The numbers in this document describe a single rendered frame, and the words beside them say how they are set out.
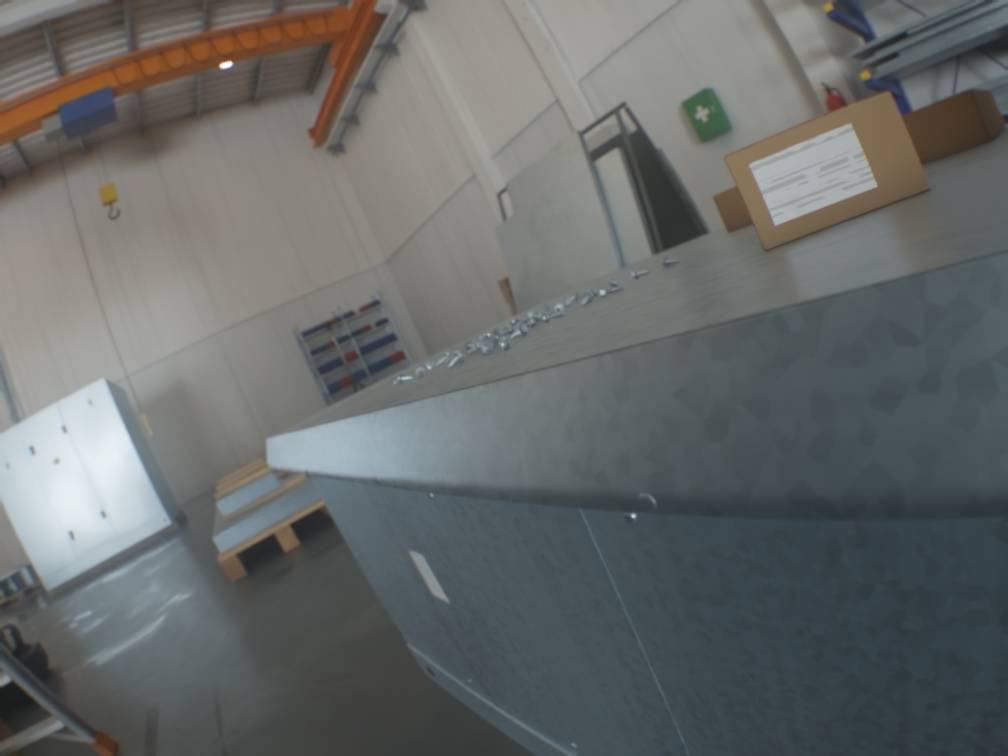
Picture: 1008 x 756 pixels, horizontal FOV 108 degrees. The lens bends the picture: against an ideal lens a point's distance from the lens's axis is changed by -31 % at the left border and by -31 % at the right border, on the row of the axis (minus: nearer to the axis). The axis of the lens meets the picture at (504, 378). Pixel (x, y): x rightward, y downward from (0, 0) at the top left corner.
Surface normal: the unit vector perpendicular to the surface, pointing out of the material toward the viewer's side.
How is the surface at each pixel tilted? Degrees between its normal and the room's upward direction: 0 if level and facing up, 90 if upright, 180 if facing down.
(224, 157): 90
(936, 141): 90
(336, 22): 90
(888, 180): 90
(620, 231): 78
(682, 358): 67
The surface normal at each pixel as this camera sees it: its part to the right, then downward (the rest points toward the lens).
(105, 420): 0.49, -0.11
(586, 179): -0.80, 0.22
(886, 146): -0.47, 0.33
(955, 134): -0.80, 0.42
